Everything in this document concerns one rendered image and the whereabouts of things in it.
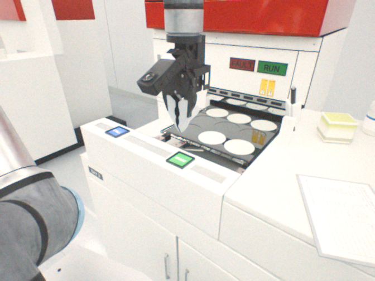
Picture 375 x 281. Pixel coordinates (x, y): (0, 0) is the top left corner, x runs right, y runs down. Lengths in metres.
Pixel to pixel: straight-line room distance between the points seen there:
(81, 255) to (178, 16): 0.54
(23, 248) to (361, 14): 2.43
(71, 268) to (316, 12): 0.97
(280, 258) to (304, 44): 0.72
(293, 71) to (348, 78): 1.52
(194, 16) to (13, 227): 0.42
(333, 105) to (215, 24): 1.74
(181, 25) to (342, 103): 2.21
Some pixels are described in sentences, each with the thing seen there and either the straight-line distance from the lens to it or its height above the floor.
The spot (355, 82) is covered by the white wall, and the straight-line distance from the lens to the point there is 2.50.
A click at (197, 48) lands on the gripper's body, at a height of 1.23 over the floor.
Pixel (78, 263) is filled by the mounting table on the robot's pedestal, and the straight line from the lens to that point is 0.61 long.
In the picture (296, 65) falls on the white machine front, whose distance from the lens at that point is 0.99.
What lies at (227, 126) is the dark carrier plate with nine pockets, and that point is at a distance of 0.93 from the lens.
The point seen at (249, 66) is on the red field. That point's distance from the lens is 1.05.
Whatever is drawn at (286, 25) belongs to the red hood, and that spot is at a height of 1.25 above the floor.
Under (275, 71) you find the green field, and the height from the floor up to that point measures 1.09.
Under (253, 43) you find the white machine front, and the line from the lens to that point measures 1.04.
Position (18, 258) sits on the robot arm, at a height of 1.04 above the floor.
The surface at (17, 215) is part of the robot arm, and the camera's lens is 0.39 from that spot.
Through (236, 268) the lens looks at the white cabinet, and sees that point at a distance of 0.63.
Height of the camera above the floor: 1.30
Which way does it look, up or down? 29 degrees down
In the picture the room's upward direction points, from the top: straight up
